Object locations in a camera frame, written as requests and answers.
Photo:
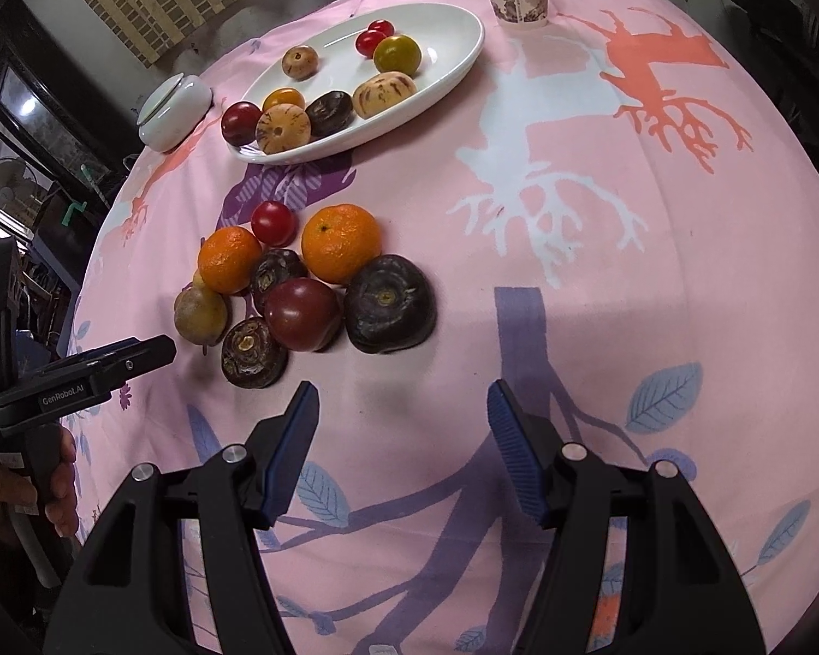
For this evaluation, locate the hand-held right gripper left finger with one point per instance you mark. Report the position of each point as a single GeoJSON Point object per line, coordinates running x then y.
{"type": "Point", "coordinates": [290, 457]}

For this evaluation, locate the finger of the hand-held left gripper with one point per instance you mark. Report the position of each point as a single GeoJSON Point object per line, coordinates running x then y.
{"type": "Point", "coordinates": [136, 355]}

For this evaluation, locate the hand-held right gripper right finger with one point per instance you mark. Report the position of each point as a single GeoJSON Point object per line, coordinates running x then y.
{"type": "Point", "coordinates": [512, 450]}

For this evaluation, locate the olive brown round fruit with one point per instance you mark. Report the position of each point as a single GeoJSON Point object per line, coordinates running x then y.
{"type": "Point", "coordinates": [201, 317]}

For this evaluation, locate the tan longan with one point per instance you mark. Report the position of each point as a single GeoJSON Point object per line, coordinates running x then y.
{"type": "Point", "coordinates": [200, 278]}

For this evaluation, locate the dark water chestnut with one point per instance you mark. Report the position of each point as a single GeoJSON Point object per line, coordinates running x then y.
{"type": "Point", "coordinates": [390, 303]}
{"type": "Point", "coordinates": [330, 112]}
{"type": "Point", "coordinates": [276, 271]}
{"type": "Point", "coordinates": [253, 353]}

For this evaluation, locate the orange mandarin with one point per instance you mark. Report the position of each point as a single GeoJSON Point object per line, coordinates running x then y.
{"type": "Point", "coordinates": [341, 243]}
{"type": "Point", "coordinates": [230, 259]}

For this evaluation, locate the dark purple tomato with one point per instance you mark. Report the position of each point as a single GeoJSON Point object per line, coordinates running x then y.
{"type": "Point", "coordinates": [303, 314]}

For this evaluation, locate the red cherry tomato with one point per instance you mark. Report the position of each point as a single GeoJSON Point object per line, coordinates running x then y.
{"type": "Point", "coordinates": [274, 223]}
{"type": "Point", "coordinates": [382, 27]}

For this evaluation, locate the large dark red tomato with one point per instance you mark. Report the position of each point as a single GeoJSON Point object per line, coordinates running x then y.
{"type": "Point", "coordinates": [240, 121]}

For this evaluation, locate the large striped pepino melon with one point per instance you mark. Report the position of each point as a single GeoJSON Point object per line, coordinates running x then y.
{"type": "Point", "coordinates": [283, 129]}

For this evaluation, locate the yellow orange tomato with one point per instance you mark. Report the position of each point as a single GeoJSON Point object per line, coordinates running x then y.
{"type": "Point", "coordinates": [283, 99]}

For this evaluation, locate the small pepino melon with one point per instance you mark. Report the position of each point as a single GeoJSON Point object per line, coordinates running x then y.
{"type": "Point", "coordinates": [299, 61]}

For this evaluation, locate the tan faintly striped fruit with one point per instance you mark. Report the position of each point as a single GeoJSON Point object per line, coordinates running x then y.
{"type": "Point", "coordinates": [383, 94]}

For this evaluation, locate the medium red tomato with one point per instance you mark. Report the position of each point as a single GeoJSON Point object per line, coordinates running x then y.
{"type": "Point", "coordinates": [366, 43]}

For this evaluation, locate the yellow green tomato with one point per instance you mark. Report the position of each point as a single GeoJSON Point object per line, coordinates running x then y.
{"type": "Point", "coordinates": [396, 54]}

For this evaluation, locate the white oval plate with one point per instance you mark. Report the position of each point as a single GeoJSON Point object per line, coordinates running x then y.
{"type": "Point", "coordinates": [443, 34]}

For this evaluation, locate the person's left hand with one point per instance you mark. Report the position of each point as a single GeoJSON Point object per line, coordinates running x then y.
{"type": "Point", "coordinates": [0, 491]}

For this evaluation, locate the green plastic object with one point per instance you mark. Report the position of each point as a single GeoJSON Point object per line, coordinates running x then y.
{"type": "Point", "coordinates": [75, 210]}

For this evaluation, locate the pink printed tablecloth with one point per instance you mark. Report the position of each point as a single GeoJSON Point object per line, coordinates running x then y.
{"type": "Point", "coordinates": [587, 286]}

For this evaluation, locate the electric fan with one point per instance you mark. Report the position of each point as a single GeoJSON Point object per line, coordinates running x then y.
{"type": "Point", "coordinates": [7, 181]}

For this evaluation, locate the white lidded ceramic jar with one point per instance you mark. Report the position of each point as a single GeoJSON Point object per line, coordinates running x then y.
{"type": "Point", "coordinates": [170, 112]}

